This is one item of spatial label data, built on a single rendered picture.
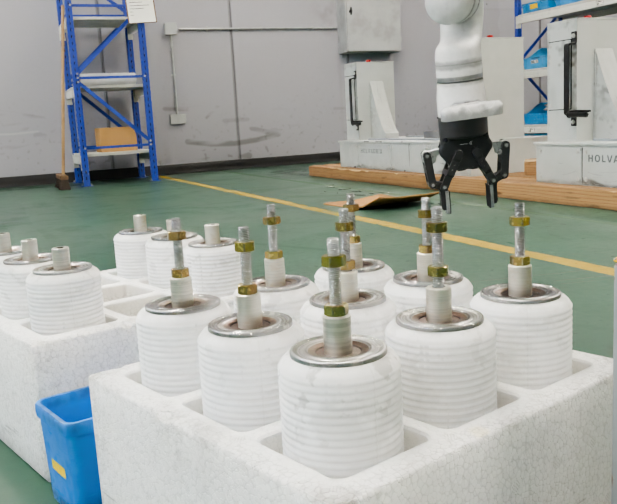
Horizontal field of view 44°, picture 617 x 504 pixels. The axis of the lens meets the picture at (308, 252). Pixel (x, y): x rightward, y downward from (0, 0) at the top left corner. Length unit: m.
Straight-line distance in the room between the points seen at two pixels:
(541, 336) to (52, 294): 0.60
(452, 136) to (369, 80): 4.25
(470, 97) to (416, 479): 0.72
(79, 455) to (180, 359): 0.20
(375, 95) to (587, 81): 2.08
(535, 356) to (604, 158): 2.70
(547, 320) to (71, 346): 0.58
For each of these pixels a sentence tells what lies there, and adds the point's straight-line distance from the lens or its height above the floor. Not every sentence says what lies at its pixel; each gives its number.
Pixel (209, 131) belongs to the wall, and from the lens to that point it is 7.26.
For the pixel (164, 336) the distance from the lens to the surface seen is 0.74.
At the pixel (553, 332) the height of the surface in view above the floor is 0.22.
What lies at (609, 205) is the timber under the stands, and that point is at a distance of 3.29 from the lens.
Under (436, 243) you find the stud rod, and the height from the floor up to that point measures 0.32.
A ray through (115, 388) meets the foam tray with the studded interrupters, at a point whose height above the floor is 0.18.
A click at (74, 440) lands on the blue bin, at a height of 0.10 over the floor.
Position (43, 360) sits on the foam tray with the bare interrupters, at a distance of 0.99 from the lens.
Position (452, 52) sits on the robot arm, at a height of 0.51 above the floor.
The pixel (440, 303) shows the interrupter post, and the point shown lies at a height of 0.27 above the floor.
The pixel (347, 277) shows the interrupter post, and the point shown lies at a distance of 0.73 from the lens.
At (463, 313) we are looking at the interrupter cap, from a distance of 0.68.
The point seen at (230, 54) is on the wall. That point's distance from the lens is 7.36.
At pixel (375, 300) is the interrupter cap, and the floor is 0.25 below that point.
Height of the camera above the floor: 0.43
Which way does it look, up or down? 10 degrees down
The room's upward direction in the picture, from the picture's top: 3 degrees counter-clockwise
